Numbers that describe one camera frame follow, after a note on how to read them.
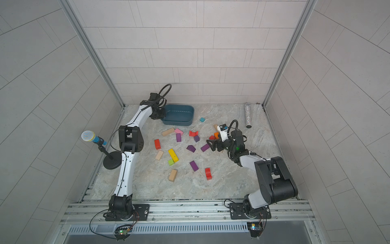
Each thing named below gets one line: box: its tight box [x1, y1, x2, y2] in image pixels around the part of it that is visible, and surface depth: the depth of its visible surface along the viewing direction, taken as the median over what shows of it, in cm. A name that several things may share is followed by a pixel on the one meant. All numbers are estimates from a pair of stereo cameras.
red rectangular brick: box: [154, 138, 161, 150], surface depth 95 cm
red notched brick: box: [204, 167, 213, 181], surface depth 85 cm
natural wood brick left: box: [155, 149, 164, 161], surface depth 91 cm
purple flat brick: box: [189, 160, 199, 172], surface depth 88 cm
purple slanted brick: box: [200, 143, 210, 152], surface depth 96 cm
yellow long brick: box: [168, 148, 180, 163], surface depth 91 cm
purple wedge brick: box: [186, 144, 197, 153], surface depth 95 cm
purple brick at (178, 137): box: [175, 133, 182, 143], surface depth 98 cm
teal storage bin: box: [160, 104, 195, 127], surface depth 111 cm
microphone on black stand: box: [81, 130, 123, 170], surface depth 86 cm
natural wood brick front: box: [168, 168, 178, 182], surface depth 82 cm
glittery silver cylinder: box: [244, 102, 252, 129], surface depth 111 cm
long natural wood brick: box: [161, 127, 175, 137], surface depth 103 cm
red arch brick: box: [188, 130, 199, 137], surface depth 101 cm
